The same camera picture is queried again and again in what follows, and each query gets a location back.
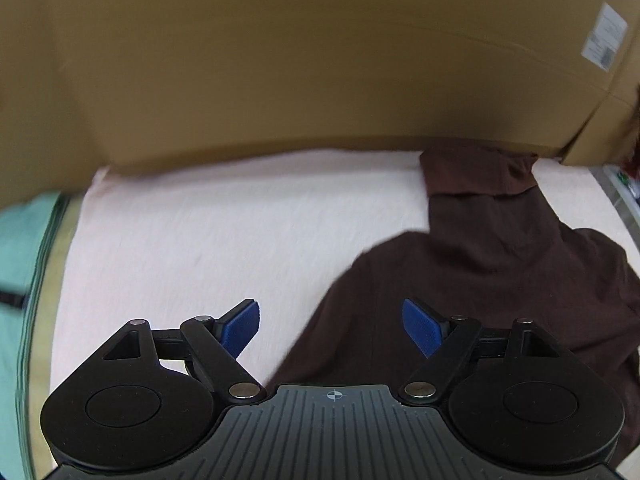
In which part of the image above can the white side table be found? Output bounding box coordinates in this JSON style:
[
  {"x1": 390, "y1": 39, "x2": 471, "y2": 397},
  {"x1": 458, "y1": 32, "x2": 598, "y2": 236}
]
[{"x1": 592, "y1": 162, "x2": 640, "y2": 258}]

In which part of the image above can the dark brown polo shirt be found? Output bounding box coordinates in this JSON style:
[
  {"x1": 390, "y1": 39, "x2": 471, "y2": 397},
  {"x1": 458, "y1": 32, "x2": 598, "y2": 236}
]
[{"x1": 265, "y1": 142, "x2": 640, "y2": 466}]

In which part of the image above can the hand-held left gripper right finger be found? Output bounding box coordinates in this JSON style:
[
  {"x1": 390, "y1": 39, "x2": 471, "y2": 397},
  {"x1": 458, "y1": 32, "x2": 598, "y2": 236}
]
[{"x1": 398, "y1": 298, "x2": 568, "y2": 406}]

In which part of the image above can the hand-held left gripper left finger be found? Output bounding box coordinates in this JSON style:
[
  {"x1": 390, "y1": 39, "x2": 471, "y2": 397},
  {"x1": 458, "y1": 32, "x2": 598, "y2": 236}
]
[{"x1": 75, "y1": 298, "x2": 267, "y2": 405}]

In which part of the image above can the large cardboard panel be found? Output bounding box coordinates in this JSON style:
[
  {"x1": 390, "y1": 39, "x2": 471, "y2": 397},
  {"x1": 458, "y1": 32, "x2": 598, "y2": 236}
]
[{"x1": 0, "y1": 0, "x2": 640, "y2": 211}]

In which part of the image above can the cardboard box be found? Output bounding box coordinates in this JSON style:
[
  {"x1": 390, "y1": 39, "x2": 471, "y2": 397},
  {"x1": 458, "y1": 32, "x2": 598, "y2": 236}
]
[{"x1": 560, "y1": 75, "x2": 640, "y2": 167}]

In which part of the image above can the white shipping label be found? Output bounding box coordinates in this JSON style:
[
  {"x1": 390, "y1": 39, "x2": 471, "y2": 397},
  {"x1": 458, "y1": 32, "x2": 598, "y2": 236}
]
[{"x1": 582, "y1": 2, "x2": 629, "y2": 69}]

